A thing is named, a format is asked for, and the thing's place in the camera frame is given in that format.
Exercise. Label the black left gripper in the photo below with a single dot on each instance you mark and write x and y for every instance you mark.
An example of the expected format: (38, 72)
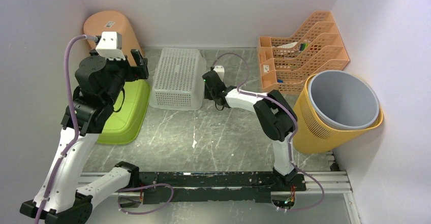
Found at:
(135, 72)

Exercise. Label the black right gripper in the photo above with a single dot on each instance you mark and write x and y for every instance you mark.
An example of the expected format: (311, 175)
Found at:
(207, 95)

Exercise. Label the white perforated plastic basket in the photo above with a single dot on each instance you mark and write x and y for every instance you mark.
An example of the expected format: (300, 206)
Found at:
(178, 83)

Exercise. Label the orange plastic bucket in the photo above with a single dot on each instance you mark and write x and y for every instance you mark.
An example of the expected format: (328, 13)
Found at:
(111, 20)

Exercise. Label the green plastic tub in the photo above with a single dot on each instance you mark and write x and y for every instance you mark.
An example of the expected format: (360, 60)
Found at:
(124, 126)

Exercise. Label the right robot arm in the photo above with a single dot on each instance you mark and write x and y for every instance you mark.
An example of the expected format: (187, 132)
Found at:
(276, 117)

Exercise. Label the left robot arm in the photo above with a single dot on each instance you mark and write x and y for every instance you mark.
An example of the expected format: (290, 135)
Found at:
(101, 80)

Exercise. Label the orange plastic file organizer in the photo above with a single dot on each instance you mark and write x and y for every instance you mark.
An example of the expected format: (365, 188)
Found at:
(287, 69)

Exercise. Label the white paper booklet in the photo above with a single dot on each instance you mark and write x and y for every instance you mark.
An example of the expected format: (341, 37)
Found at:
(288, 46)

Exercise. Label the coloured marker set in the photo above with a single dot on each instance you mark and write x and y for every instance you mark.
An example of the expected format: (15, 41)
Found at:
(303, 45)

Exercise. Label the yellow mesh waste basket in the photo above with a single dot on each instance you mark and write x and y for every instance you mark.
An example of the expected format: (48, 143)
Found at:
(314, 136)

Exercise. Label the grey plastic bin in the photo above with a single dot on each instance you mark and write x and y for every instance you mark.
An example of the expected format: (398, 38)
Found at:
(342, 101)

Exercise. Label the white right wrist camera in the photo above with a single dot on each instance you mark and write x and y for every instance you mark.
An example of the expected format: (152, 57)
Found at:
(220, 71)

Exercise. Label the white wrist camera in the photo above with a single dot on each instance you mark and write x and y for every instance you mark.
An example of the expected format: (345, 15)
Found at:
(220, 71)
(110, 46)

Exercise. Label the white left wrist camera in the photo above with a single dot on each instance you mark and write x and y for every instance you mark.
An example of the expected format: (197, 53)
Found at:
(110, 46)

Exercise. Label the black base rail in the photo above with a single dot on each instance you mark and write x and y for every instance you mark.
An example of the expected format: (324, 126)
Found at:
(161, 192)

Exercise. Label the aluminium frame rail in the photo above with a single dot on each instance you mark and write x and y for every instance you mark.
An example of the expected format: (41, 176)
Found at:
(329, 181)

